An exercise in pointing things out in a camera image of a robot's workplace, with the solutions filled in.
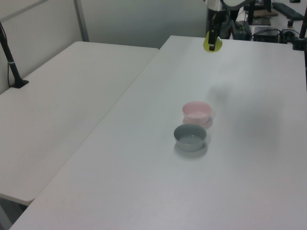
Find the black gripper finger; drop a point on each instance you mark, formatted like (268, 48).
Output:
(212, 39)

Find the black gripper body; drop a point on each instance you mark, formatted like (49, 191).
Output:
(219, 20)

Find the green pear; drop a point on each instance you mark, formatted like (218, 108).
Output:
(219, 45)

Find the pink bowl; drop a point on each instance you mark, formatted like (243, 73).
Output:
(197, 112)

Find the grey bowl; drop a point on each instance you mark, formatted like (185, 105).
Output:
(190, 139)

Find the green and black toolbox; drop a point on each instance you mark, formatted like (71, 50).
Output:
(241, 31)

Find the black monitor stand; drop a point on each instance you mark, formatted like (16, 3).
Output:
(251, 14)

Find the brown board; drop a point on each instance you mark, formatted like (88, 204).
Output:
(263, 14)

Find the black electronics box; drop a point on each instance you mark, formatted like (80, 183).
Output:
(265, 34)

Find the black keyboard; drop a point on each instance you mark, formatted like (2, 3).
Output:
(287, 10)

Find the emergency stop button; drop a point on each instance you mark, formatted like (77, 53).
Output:
(290, 24)

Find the black pole with clamp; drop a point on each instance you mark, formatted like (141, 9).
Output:
(302, 31)

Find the white side table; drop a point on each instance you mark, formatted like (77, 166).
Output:
(60, 95)

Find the grey metal partition post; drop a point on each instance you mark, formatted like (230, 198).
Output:
(81, 21)

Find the black camera pole with base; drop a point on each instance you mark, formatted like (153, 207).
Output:
(12, 67)

